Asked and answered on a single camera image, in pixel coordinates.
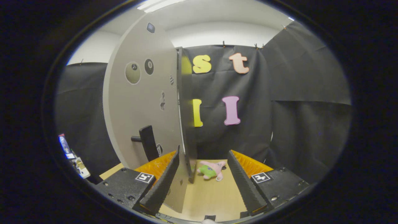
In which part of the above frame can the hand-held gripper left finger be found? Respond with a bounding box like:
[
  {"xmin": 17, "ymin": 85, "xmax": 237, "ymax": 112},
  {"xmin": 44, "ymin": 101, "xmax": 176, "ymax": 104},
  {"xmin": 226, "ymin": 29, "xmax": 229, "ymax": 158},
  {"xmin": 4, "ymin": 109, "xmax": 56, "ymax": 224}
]
[{"xmin": 93, "ymin": 150, "xmax": 181, "ymax": 216}]

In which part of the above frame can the long ceiling light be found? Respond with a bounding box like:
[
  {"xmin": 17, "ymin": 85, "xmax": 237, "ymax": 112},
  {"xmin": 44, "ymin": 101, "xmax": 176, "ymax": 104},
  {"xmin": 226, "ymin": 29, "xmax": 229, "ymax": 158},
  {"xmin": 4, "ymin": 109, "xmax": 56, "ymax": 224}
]
[{"xmin": 137, "ymin": 0, "xmax": 187, "ymax": 13}]

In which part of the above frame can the black door handle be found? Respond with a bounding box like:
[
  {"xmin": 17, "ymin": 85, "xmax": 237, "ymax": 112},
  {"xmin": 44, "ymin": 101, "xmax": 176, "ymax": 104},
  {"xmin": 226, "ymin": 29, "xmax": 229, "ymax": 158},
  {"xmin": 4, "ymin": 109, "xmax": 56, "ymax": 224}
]
[{"xmin": 131, "ymin": 125, "xmax": 160, "ymax": 162}]

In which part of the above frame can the pink and green plush toy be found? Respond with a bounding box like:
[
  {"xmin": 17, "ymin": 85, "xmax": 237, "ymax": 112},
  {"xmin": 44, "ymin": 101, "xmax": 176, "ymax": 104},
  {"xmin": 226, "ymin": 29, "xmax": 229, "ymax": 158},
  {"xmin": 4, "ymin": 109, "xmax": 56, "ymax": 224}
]
[{"xmin": 197, "ymin": 160, "xmax": 226, "ymax": 181}]

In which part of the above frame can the tan wooden floor board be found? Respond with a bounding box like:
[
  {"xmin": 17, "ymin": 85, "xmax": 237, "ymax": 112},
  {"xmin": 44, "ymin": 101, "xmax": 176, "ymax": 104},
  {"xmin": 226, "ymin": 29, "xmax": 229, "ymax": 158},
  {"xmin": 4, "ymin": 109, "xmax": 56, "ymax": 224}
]
[{"xmin": 99, "ymin": 159, "xmax": 252, "ymax": 222}]

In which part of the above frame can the dark grey shoe cabinet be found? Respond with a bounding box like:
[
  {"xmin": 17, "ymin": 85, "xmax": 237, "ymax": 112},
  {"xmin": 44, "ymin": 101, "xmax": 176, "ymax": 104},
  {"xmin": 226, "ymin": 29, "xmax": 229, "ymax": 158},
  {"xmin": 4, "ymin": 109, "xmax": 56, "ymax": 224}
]
[{"xmin": 177, "ymin": 47, "xmax": 198, "ymax": 184}]

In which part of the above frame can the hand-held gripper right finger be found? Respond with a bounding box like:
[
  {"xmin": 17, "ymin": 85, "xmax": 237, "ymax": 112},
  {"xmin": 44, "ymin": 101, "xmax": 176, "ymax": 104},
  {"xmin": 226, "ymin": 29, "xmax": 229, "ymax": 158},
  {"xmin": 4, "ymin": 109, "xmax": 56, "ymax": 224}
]
[{"xmin": 227, "ymin": 150, "xmax": 311, "ymax": 217}]

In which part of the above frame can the black backdrop cloth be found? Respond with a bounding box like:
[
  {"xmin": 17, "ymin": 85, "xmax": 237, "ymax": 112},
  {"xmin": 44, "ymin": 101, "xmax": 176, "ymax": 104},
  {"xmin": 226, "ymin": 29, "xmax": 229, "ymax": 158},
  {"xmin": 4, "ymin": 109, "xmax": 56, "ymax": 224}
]
[{"xmin": 55, "ymin": 20, "xmax": 352, "ymax": 184}]

